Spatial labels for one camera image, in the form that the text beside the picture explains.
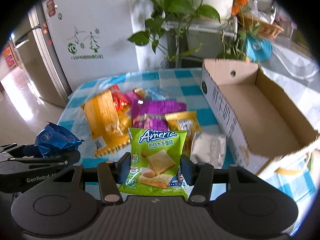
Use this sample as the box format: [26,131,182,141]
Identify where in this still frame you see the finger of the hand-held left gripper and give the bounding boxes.
[9,151,81,172]
[0,144,25,160]

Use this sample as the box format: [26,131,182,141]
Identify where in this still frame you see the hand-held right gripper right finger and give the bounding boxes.
[180,154,263,205]

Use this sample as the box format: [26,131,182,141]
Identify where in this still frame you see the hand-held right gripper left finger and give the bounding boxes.
[51,152,132,204]

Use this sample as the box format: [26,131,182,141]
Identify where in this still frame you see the dark blue snack packet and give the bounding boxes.
[34,121,86,158]

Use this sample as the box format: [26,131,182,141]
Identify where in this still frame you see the green snack packet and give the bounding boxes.
[118,127,188,201]

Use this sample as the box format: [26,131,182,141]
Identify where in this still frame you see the silver foil snack packet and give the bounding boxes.
[190,131,227,169]

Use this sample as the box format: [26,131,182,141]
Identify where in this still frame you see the small yellow snack packet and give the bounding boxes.
[164,111,203,141]

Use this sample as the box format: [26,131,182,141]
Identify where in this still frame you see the large yellow snack packet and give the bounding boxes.
[81,90,133,158]

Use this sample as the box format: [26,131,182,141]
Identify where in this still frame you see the orange snack packet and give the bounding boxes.
[109,84,132,113]

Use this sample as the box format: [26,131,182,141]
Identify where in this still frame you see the cardboard box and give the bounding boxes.
[200,58,319,176]

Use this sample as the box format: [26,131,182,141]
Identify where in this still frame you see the magenta snack packet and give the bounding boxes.
[125,89,187,117]
[131,113,167,130]

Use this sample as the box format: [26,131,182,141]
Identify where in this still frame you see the light blue snack packet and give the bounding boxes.
[134,86,173,101]

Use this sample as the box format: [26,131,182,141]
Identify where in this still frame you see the steel refrigerator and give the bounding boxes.
[9,5,73,108]

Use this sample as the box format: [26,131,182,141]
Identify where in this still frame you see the blue white checked tablecloth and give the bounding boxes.
[56,67,318,203]

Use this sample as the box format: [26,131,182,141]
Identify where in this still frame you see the metal plant rack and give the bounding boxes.
[161,17,238,69]

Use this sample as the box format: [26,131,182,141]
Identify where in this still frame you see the blue round plastic object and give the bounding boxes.
[244,35,273,62]

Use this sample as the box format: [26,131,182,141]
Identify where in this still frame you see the red refrigerator sticker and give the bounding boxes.
[46,0,57,17]

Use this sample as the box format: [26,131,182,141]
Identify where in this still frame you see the white refrigerator with tree print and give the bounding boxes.
[41,0,140,96]

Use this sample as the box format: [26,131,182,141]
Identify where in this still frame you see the white covered side table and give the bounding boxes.
[260,39,320,81]

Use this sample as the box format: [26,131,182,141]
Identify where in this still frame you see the wicker basket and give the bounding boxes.
[240,12,285,41]

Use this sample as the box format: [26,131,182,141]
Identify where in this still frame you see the green pothos plant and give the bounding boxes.
[127,0,262,63]

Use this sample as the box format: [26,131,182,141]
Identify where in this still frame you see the orange artificial flower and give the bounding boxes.
[231,0,249,15]

